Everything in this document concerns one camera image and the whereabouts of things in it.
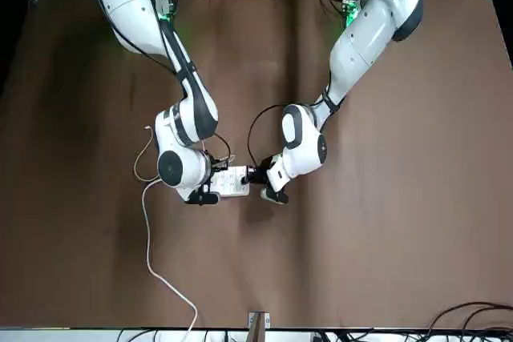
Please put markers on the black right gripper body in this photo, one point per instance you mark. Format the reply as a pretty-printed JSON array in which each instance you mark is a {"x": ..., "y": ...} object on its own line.
[{"x": 216, "y": 162}]

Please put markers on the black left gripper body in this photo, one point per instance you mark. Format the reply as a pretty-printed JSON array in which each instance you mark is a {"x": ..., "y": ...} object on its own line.
[{"x": 260, "y": 174}]

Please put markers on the white power strip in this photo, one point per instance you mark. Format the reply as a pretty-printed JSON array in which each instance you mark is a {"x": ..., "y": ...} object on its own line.
[{"x": 230, "y": 183}]

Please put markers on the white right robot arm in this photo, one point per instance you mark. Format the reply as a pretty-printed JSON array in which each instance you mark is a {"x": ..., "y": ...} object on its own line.
[{"x": 128, "y": 9}]

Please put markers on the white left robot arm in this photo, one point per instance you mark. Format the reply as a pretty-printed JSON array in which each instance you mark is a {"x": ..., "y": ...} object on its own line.
[{"x": 360, "y": 37}]

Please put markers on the aluminium post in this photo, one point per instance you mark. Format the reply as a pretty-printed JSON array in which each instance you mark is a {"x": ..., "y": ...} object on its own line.
[{"x": 258, "y": 330}]

